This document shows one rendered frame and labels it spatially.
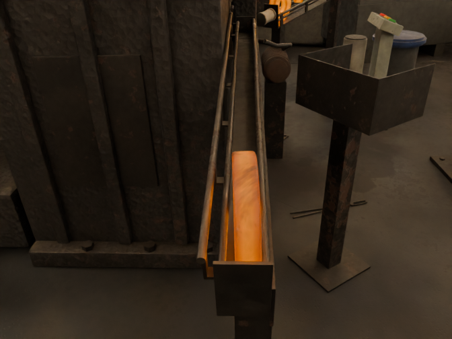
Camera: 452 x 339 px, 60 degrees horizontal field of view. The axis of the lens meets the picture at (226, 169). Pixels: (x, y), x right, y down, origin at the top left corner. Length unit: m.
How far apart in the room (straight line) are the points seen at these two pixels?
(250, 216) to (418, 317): 0.98
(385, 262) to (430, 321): 0.25
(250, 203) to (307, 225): 1.14
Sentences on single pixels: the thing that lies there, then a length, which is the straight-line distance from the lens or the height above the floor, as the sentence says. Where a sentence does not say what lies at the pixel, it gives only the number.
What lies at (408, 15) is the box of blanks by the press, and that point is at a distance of 3.88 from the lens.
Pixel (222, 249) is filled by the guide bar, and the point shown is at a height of 0.61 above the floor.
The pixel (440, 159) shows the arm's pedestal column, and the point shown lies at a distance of 2.21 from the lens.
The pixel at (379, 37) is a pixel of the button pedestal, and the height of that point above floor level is 0.51.
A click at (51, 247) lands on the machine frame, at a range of 1.54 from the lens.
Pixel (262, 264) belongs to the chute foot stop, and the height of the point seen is 0.65.
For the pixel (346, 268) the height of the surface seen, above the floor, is 0.01.
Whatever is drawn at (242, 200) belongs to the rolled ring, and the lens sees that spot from 0.48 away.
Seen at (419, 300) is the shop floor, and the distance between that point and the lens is 1.44.
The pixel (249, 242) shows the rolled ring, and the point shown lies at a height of 0.68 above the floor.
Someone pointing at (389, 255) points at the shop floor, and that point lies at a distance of 1.56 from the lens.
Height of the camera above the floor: 1.00
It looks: 31 degrees down
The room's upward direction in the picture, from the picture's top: 2 degrees counter-clockwise
